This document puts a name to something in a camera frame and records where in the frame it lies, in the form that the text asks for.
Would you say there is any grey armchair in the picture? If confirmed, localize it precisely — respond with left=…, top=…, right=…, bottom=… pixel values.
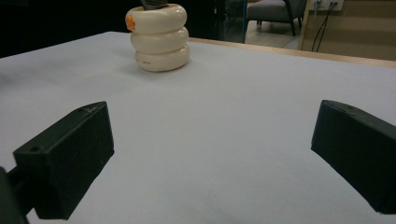
left=246, top=0, right=307, bottom=37

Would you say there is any black spatula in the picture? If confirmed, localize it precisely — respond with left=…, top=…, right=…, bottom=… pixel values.
left=139, top=0, right=171, bottom=10

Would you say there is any white table cover sheet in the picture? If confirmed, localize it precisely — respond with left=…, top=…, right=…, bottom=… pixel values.
left=0, top=31, right=396, bottom=224

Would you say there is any glass panel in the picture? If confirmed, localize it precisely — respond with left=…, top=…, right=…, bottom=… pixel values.
left=218, top=0, right=248, bottom=45

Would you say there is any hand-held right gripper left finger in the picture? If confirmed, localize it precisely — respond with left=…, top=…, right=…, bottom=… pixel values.
left=12, top=101, right=116, bottom=221

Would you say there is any cream ribbed utensil holder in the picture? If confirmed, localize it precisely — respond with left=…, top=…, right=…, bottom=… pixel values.
left=124, top=3, right=191, bottom=73

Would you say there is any black hanging cable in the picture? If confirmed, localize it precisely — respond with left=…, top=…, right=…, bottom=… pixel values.
left=311, top=3, right=332, bottom=52

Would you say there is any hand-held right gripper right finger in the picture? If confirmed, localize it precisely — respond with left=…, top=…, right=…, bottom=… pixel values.
left=310, top=99, right=396, bottom=216

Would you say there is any white wall outlet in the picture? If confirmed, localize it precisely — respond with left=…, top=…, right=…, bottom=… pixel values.
left=310, top=0, right=345, bottom=11

